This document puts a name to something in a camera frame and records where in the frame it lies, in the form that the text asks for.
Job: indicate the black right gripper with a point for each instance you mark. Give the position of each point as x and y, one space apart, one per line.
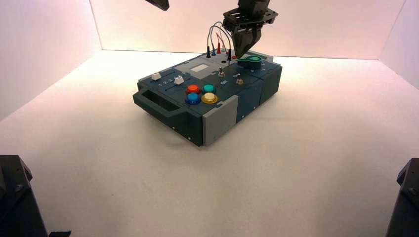
252 16

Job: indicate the metal toggle switch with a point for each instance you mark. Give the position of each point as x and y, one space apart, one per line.
221 73
239 79

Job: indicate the dark teal control box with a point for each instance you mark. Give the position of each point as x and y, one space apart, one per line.
183 114

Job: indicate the red round push button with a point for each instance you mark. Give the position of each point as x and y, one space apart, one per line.
192 89

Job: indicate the teal round push button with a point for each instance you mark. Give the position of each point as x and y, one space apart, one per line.
208 88

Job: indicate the blue round push button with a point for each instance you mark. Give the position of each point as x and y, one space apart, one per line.
192 98

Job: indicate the small grey display screen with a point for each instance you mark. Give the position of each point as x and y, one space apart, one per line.
199 68

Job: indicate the white slider cap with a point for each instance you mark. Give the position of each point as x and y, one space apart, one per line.
156 76
178 80

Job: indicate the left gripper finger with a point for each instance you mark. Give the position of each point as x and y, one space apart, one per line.
164 4
157 3

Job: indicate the green pointer knob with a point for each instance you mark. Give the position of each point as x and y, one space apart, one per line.
252 62

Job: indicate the yellow round push button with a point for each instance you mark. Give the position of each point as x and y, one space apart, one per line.
209 97

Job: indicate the black mount plate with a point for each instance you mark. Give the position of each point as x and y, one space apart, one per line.
60 234

